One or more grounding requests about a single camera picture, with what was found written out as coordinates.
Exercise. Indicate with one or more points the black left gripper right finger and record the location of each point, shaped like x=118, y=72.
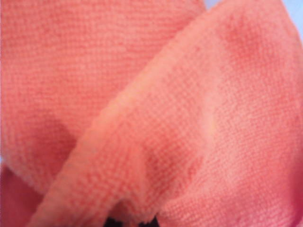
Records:
x=149, y=222

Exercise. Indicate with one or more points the orange microfibre rag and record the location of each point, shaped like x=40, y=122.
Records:
x=151, y=106

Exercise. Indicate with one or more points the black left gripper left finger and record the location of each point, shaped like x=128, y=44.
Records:
x=113, y=222

